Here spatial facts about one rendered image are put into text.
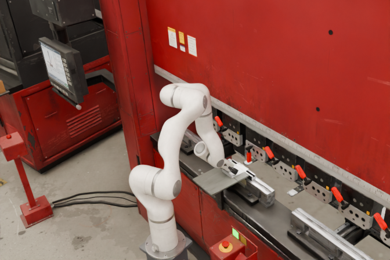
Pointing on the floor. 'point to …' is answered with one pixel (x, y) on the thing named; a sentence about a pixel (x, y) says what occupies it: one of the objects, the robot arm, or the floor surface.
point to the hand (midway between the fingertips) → (231, 169)
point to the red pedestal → (14, 152)
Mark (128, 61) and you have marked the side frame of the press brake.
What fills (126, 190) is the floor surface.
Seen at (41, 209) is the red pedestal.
